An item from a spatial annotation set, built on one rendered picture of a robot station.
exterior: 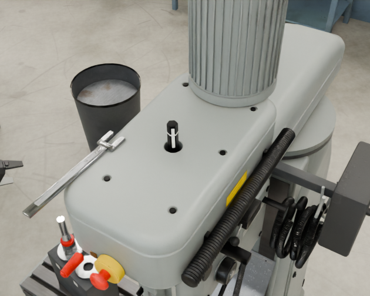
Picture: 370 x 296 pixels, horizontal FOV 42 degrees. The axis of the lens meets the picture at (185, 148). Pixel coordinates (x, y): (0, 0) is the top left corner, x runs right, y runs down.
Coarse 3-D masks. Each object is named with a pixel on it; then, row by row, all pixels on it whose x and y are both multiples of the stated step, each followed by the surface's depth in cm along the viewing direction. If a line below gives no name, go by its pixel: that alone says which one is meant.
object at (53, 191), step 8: (104, 136) 95; (104, 144) 94; (112, 144) 94; (96, 152) 92; (104, 152) 93; (88, 160) 90; (72, 168) 89; (80, 168) 89; (64, 176) 88; (72, 176) 88; (56, 184) 86; (64, 184) 86; (48, 192) 85; (56, 192) 85; (40, 200) 84; (48, 200) 84; (32, 208) 82; (40, 208) 83; (32, 216) 82
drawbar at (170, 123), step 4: (172, 120) 91; (168, 124) 90; (172, 124) 90; (176, 124) 90; (168, 128) 90; (172, 128) 90; (176, 128) 90; (168, 132) 91; (176, 132) 91; (168, 136) 92; (176, 136) 91; (168, 140) 93; (176, 140) 92; (168, 144) 94; (176, 144) 93; (168, 148) 94; (172, 148) 93; (176, 148) 93; (172, 152) 94
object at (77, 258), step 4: (80, 252) 98; (84, 252) 99; (72, 256) 98; (76, 256) 97; (80, 256) 97; (72, 260) 96; (76, 260) 97; (80, 260) 97; (68, 264) 96; (72, 264) 96; (76, 264) 96; (64, 268) 95; (68, 268) 95; (72, 268) 96; (60, 272) 96; (64, 272) 95; (68, 272) 95; (64, 276) 95; (68, 276) 96
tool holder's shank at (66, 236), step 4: (60, 220) 153; (64, 220) 153; (60, 224) 153; (64, 224) 154; (60, 228) 155; (64, 228) 155; (64, 232) 156; (68, 232) 158; (64, 236) 158; (68, 236) 159; (64, 240) 159; (68, 240) 159
